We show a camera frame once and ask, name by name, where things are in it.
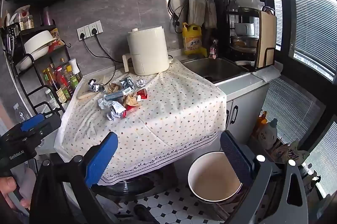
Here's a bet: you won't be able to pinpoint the silver wrapper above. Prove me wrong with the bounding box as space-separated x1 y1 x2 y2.
98 98 114 110

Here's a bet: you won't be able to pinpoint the snack packs on rack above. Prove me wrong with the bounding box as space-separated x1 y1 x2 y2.
49 28 65 52

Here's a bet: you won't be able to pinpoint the row of sauce bottles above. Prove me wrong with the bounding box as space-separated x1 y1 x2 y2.
42 57 82 105

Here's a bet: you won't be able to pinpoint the clear plastic water bottle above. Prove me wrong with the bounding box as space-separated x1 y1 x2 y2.
13 103 31 122

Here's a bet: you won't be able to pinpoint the small pink bottle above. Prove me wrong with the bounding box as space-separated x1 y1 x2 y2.
209 40 218 59

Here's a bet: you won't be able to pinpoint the white round bin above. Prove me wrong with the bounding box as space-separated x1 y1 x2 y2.
187 151 244 202

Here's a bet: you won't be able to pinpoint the dark round appliance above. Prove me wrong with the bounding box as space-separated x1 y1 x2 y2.
97 169 179 203

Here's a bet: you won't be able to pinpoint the orange bottle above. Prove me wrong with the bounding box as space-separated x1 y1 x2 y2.
254 111 267 135

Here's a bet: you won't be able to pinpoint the large white bowl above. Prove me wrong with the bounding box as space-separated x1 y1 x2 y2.
24 30 57 55

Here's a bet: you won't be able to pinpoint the yellow detergent bottle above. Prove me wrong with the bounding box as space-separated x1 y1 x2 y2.
182 23 207 57

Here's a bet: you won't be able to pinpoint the purple cup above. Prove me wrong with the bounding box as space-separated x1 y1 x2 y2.
43 6 55 26

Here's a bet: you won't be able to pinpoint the cream flat appliance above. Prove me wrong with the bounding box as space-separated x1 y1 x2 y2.
76 75 111 100

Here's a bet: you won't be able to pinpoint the black power cable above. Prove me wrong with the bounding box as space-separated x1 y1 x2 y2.
92 28 125 61
80 33 117 80

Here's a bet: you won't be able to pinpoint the steel pot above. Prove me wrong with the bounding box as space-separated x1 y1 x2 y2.
230 36 260 53

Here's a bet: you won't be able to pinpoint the blue box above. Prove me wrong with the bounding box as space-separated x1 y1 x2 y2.
104 90 133 101

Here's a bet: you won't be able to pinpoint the white cabinet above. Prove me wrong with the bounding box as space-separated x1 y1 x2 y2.
218 74 277 135

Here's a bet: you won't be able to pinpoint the small white bowl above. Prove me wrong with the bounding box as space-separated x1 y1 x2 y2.
18 54 35 70

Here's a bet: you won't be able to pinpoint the large silver snack packet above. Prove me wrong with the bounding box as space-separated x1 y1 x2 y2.
120 77 135 90

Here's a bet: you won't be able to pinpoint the printed bags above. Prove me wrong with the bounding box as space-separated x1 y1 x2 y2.
271 140 308 164

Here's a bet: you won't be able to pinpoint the black kitchen rack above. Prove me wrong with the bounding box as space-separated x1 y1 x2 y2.
3 20 73 115

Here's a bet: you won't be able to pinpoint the hanging dishcloths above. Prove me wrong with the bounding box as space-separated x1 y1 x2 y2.
187 0 218 29

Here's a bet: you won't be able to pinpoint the hanging kitchen utensils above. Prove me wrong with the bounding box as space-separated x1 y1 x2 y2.
3 25 17 56

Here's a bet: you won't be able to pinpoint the cream air fryer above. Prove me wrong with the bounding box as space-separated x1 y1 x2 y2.
122 25 174 76

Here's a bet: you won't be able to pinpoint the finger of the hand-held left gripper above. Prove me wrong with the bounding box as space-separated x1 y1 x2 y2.
20 113 52 133

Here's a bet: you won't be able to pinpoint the floral tablecloth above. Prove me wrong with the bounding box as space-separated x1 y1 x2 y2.
54 60 227 186

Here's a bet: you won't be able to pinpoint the white wall socket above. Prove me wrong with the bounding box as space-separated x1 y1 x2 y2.
77 25 90 40
88 20 103 36

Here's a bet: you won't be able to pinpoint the black dish rack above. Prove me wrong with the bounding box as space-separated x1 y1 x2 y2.
225 0 277 72

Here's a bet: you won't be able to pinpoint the white cleaner bottle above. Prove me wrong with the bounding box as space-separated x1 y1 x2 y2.
258 119 278 149

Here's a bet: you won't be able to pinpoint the steel sink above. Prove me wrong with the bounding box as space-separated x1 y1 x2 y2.
182 57 250 84

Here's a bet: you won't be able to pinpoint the white mug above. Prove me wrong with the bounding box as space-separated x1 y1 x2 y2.
234 23 254 36

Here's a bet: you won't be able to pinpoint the person's left hand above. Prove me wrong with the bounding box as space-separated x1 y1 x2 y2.
0 176 31 210

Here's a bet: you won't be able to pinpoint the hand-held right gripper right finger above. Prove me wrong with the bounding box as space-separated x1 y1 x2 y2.
220 131 308 224

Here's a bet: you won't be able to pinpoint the window blinds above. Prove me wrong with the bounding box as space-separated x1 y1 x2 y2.
288 0 337 80

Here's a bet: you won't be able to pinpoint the glass bottle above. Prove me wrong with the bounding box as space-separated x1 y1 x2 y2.
228 0 237 30

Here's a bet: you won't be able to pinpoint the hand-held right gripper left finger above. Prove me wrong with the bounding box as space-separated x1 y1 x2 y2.
29 131 119 224

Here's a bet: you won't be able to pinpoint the red white packet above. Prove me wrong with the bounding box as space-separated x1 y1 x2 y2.
112 101 136 118

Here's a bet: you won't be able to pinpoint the spice jars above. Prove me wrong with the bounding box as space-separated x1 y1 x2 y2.
18 14 35 30

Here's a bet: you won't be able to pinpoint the wooden cutting board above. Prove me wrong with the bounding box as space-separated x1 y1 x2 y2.
254 10 277 68

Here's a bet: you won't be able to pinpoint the black looped cable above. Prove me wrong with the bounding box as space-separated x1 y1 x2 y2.
168 0 190 27

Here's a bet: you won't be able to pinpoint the silver foil packet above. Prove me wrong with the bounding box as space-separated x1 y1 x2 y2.
88 79 106 93

